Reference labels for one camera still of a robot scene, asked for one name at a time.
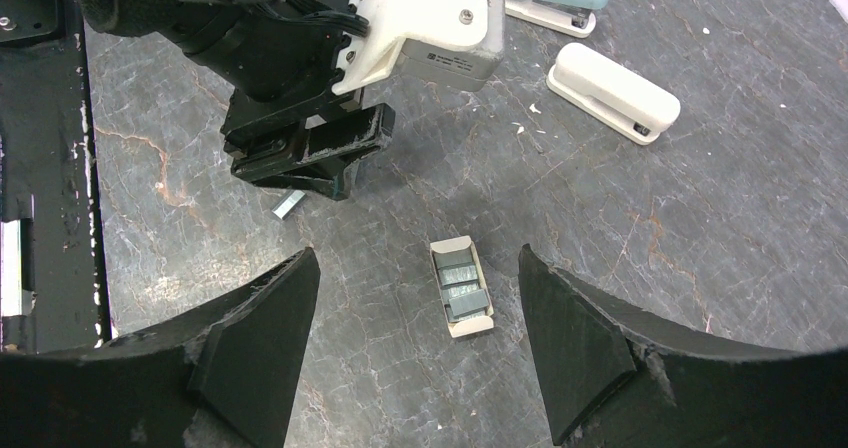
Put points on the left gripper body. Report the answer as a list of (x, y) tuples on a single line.
[(250, 124)]

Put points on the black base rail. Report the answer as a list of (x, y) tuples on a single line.
[(54, 291)]

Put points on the white stapler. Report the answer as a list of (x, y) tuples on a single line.
[(623, 100)]

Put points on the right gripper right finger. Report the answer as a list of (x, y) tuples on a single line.
[(612, 374)]

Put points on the staple strip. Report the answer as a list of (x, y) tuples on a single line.
[(288, 203)]

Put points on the staple box grey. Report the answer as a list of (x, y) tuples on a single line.
[(463, 290)]

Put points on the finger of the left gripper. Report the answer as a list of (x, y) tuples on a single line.
[(352, 136), (332, 177)]

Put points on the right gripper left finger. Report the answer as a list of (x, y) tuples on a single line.
[(222, 374)]

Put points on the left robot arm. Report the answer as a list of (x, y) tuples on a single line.
[(268, 49)]

